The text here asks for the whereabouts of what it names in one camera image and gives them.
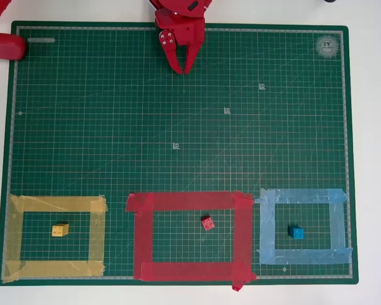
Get red toy brick cube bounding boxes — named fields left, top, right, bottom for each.
left=201, top=215, right=216, bottom=231

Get red tape square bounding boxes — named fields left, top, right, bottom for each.
left=125, top=189, right=257, bottom=292

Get blue tape square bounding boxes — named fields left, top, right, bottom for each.
left=254, top=187, right=354, bottom=266

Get blue toy brick cube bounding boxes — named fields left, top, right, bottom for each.
left=288, top=224, right=305, bottom=240

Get yellow toy brick cube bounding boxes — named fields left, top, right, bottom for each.
left=51, top=223, right=70, bottom=237

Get yellow tape square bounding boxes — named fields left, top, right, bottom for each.
left=1, top=194, right=109, bottom=283

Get green cutting mat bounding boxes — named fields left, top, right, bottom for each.
left=0, top=20, right=359, bottom=287

